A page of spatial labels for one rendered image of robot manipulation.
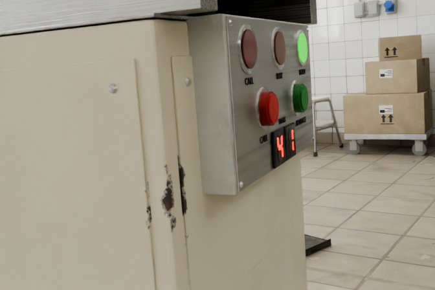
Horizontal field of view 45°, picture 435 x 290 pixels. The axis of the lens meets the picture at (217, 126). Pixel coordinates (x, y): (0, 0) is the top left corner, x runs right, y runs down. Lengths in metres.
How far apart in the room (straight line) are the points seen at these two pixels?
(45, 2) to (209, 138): 0.16
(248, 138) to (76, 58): 0.15
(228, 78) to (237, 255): 0.18
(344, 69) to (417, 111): 0.90
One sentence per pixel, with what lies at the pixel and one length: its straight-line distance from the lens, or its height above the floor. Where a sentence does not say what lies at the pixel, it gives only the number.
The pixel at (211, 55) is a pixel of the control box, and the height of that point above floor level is 0.81.
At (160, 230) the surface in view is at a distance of 0.39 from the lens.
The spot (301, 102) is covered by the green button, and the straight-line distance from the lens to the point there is 0.55.
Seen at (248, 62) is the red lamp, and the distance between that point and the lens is 0.43.
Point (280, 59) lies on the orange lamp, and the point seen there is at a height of 0.80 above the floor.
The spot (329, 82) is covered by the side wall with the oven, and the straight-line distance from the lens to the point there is 4.83.
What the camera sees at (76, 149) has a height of 0.75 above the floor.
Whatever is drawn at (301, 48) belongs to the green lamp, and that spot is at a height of 0.81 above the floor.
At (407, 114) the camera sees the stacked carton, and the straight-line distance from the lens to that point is 4.17.
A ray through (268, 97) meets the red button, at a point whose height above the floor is 0.77.
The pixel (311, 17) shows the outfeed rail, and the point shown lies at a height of 0.85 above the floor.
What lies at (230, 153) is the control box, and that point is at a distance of 0.41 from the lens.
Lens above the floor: 0.80
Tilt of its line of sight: 7 degrees down
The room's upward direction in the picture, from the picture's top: 4 degrees counter-clockwise
